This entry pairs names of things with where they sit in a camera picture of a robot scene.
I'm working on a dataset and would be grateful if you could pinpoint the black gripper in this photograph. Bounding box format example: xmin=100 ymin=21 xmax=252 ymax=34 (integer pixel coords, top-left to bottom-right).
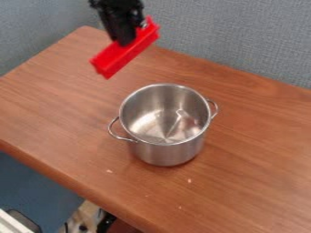
xmin=88 ymin=0 xmax=146 ymax=46

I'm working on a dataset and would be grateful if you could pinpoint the red block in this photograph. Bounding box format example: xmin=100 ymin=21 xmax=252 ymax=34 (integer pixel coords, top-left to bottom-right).
xmin=90 ymin=15 xmax=160 ymax=79

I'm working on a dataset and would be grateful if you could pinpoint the stainless steel pot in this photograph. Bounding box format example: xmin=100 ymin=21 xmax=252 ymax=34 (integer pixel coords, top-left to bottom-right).
xmin=107 ymin=83 xmax=219 ymax=167

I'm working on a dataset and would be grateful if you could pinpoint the beige clutter under table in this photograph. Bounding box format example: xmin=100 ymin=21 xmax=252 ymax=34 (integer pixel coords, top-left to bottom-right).
xmin=60 ymin=200 xmax=116 ymax=233

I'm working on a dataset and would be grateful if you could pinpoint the white box under table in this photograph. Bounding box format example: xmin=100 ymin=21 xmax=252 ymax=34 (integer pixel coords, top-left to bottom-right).
xmin=0 ymin=208 xmax=43 ymax=233

